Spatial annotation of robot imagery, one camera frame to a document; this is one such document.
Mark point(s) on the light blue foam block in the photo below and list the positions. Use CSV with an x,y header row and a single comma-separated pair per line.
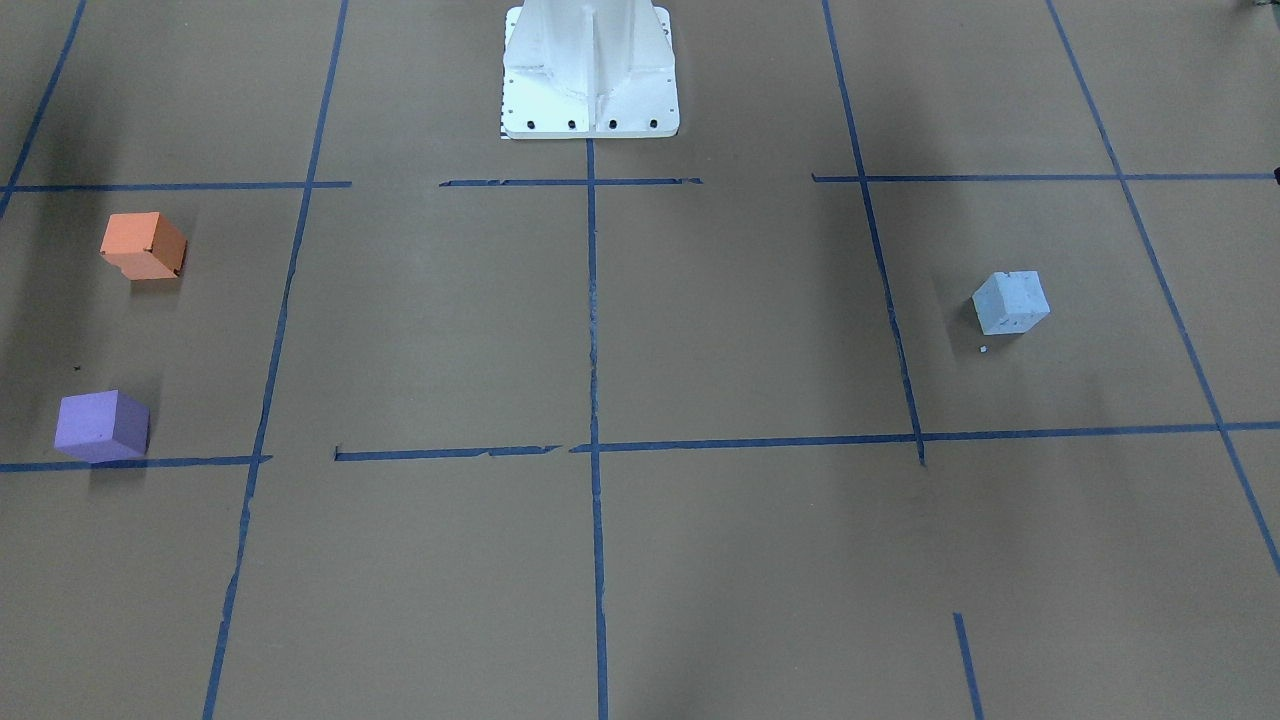
x,y
1010,303

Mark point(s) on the orange foam block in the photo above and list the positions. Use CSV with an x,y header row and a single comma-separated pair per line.
x,y
144,246

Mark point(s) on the purple foam block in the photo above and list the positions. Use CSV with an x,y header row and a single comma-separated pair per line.
x,y
102,427

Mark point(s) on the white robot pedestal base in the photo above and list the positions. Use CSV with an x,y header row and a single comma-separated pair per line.
x,y
588,69

